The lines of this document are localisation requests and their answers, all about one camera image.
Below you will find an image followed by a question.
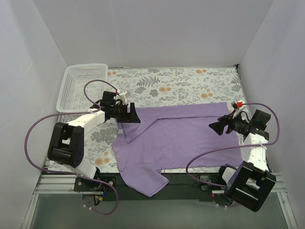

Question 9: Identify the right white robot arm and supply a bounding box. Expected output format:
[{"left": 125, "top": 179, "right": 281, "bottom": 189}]
[{"left": 209, "top": 110, "right": 276, "bottom": 212}]

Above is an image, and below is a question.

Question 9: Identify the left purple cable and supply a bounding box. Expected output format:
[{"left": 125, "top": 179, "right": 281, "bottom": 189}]
[{"left": 25, "top": 80, "right": 120, "bottom": 215}]

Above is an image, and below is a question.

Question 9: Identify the floral table cloth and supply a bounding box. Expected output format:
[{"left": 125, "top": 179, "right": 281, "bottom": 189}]
[{"left": 47, "top": 68, "right": 269, "bottom": 174}]

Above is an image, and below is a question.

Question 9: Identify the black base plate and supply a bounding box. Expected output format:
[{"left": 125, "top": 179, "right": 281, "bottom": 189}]
[{"left": 73, "top": 173, "right": 234, "bottom": 206}]

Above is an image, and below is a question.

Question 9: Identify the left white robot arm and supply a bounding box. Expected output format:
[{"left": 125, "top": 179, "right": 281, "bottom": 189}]
[{"left": 48, "top": 91, "right": 141, "bottom": 191}]

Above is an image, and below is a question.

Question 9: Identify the white plastic basket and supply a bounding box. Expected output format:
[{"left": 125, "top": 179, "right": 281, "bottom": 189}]
[{"left": 56, "top": 63, "right": 108, "bottom": 113}]

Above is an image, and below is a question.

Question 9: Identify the purple t shirt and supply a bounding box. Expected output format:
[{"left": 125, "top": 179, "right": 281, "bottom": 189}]
[{"left": 112, "top": 102, "right": 242, "bottom": 197}]

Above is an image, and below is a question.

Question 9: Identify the aluminium frame rail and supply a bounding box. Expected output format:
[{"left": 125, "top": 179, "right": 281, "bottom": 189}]
[{"left": 22, "top": 174, "right": 297, "bottom": 229}]

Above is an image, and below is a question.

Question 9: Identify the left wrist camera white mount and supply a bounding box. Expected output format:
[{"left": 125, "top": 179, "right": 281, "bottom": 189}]
[{"left": 116, "top": 90, "right": 130, "bottom": 105}]

